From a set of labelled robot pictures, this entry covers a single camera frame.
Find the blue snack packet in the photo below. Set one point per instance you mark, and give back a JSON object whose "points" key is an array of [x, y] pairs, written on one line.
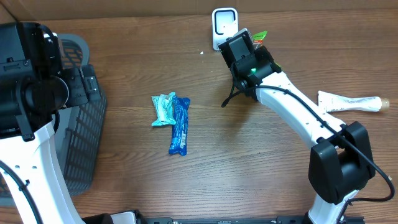
{"points": [[178, 143]]}

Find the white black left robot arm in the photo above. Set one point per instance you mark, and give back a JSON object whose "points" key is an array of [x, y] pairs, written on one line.
{"points": [[42, 73]]}

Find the grey plastic mesh basket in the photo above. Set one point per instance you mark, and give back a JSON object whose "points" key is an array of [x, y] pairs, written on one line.
{"points": [[78, 137]]}

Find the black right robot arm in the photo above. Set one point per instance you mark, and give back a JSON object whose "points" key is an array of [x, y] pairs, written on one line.
{"points": [[340, 154]]}

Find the white barcode scanner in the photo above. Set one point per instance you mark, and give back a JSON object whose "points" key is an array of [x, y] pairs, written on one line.
{"points": [[224, 25]]}

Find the teal packet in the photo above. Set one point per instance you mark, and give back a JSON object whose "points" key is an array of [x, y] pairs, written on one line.
{"points": [[163, 105]]}

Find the white tube gold cap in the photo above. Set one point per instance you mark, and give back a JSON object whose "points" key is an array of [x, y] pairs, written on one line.
{"points": [[330, 102]]}

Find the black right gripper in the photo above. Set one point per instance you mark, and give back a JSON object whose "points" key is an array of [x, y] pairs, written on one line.
{"points": [[254, 53]]}

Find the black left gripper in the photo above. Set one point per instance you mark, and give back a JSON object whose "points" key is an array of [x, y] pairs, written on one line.
{"points": [[83, 94]]}

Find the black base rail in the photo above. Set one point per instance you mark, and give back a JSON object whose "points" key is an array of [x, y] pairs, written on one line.
{"points": [[224, 221]]}

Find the green snack packet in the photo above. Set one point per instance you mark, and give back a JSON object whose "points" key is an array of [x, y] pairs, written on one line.
{"points": [[259, 37]]}

